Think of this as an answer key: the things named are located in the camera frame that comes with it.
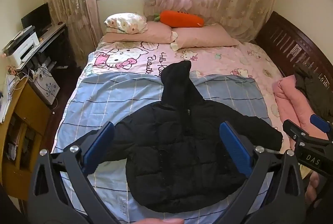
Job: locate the pink pillow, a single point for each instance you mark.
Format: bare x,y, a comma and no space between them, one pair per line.
205,36
145,34

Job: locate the orange carrot plush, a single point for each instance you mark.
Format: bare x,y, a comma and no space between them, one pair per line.
179,18

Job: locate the black hooded puffer jacket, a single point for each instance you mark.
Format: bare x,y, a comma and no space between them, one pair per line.
182,161

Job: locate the white floral computer tower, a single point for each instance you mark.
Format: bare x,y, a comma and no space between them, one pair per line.
48,88

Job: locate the dark olive garment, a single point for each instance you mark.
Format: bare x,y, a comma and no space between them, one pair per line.
314,94

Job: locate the pink folded quilt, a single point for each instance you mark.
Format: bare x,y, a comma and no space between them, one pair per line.
286,99

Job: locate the black monitor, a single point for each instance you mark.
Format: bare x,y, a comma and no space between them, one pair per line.
36,17

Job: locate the yellow wooden cabinet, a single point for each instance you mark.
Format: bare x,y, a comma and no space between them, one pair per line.
28,99

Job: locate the dark wooden headboard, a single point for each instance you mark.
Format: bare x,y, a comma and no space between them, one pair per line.
281,39

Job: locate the pink cartoon cat bed sheet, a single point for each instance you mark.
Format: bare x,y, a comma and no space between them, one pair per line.
208,60

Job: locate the stack of white papers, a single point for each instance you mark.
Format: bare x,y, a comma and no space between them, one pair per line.
7,99

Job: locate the blue plaid blanket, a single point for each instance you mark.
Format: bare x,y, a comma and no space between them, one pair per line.
117,99

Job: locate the dark computer desk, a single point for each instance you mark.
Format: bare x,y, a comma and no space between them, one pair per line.
52,31

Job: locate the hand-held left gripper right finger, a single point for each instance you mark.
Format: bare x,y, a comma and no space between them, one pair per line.
235,146

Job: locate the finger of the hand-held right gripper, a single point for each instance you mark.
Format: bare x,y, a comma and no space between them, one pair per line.
294,129
321,123

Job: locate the person's left hand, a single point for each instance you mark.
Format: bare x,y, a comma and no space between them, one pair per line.
158,221

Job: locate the floral pillow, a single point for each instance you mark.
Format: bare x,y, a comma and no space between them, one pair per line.
124,21

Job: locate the white printer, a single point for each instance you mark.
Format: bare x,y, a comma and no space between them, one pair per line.
23,49

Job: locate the person's right hand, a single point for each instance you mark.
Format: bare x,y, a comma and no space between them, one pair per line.
312,187

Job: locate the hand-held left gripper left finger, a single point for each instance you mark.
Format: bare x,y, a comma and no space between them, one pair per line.
98,146

